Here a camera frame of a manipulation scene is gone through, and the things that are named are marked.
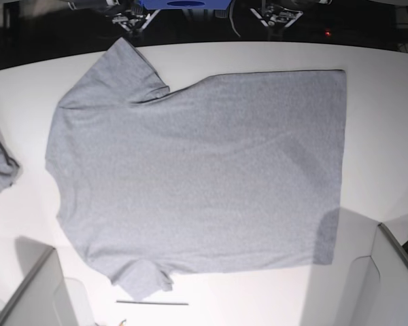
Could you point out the grey T-shirt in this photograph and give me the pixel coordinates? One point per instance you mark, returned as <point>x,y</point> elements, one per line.
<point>237,172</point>

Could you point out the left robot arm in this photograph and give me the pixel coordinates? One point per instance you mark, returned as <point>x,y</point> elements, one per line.
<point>283,14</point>

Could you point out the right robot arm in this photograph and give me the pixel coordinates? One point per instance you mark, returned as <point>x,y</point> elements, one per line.
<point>132,16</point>

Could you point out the blue box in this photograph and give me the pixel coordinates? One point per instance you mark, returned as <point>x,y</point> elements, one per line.
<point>185,4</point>

